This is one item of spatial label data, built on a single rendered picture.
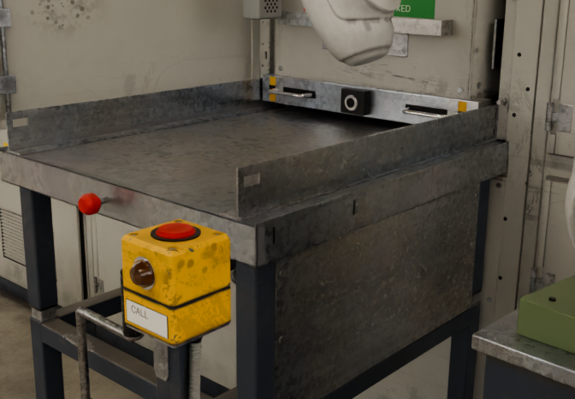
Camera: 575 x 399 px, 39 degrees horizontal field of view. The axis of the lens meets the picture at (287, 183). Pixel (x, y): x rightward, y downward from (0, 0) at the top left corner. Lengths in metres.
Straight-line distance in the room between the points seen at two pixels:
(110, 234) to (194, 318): 1.65
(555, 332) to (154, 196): 0.56
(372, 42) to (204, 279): 0.50
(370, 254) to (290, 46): 0.66
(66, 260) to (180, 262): 1.93
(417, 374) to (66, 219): 1.30
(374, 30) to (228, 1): 0.76
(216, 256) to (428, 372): 1.05
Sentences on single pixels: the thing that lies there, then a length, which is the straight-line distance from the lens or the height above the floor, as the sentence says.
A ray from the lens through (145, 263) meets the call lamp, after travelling 0.79.
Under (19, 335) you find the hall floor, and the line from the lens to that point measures 2.78.
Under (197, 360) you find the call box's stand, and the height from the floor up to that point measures 0.76.
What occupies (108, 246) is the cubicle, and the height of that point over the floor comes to 0.34.
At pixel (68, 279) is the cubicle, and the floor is 0.18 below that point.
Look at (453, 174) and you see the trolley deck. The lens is 1.38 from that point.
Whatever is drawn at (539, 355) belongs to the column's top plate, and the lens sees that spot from 0.94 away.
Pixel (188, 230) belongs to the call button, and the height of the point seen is 0.91.
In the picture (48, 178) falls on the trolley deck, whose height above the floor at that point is 0.82.
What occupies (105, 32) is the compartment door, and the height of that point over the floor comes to 1.02.
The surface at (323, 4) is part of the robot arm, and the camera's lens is 1.18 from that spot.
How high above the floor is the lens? 1.16
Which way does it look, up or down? 15 degrees down
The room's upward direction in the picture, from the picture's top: 1 degrees clockwise
